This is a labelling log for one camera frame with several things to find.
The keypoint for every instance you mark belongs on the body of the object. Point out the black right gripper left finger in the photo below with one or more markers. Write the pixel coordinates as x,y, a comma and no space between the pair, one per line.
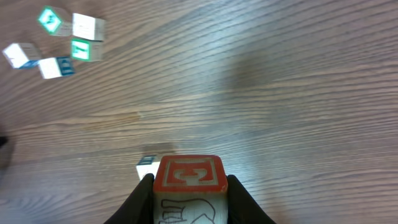
138,207

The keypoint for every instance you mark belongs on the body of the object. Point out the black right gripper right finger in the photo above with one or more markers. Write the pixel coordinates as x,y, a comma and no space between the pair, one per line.
242,208

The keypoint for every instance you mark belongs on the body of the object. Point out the wooden block turtle drawing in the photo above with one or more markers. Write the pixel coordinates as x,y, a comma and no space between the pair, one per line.
148,164

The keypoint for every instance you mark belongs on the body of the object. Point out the wooden block red side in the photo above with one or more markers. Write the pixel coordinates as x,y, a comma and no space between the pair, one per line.
190,189

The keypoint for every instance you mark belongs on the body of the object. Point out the green top block number seven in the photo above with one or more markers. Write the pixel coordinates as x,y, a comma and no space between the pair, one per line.
86,50

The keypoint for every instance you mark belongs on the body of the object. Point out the plain wooden block centre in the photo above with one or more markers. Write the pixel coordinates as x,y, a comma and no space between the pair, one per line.
55,67

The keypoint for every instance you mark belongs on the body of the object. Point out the wooden block anchor drawing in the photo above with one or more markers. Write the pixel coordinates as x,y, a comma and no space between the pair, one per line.
88,27

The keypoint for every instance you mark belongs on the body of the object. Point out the wooden block blue side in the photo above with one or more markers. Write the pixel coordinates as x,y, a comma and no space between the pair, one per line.
22,55

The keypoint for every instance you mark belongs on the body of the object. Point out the green top wooden block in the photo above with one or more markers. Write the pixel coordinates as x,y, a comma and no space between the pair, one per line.
55,21

